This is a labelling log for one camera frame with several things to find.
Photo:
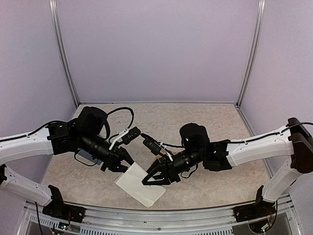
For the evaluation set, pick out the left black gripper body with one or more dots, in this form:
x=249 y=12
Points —
x=111 y=158

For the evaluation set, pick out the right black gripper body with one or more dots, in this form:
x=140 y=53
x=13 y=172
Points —
x=169 y=170

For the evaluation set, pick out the beige lined letter paper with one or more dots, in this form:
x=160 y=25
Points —
x=131 y=183

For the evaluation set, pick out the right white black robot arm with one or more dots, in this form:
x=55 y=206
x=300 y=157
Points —
x=292 y=140

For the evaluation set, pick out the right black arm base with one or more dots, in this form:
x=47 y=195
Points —
x=258 y=209

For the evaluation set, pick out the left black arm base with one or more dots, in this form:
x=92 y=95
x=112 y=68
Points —
x=59 y=209

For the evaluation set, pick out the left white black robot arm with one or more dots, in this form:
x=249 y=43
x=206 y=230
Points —
x=88 y=132

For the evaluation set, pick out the round sticker seal sheet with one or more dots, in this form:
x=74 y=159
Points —
x=169 y=156

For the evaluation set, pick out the blue grey envelope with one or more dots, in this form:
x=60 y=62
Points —
x=89 y=157

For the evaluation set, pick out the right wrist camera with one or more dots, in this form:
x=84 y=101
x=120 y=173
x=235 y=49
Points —
x=153 y=145

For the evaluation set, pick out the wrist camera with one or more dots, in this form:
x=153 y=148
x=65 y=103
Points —
x=124 y=137
x=153 y=145

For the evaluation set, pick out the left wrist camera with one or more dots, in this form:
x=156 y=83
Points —
x=124 y=137

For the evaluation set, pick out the front aluminium frame rail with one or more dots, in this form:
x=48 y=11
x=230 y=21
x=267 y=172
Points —
x=110 y=221

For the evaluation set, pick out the left aluminium corner post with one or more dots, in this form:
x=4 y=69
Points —
x=62 y=52

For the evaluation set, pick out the aluminium corner post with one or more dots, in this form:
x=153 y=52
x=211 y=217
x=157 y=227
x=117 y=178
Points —
x=252 y=52
x=62 y=52

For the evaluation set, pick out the right aluminium corner post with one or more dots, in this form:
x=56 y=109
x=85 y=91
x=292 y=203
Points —
x=252 y=52

